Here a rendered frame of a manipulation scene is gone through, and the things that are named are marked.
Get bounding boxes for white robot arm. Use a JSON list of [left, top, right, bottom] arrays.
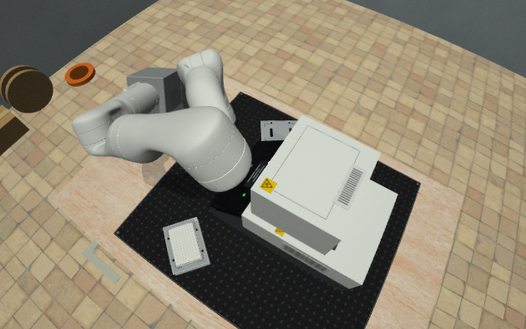
[[72, 49, 252, 192]]

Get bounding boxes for white thermal cycler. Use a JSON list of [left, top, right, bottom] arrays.
[[210, 115, 398, 291]]

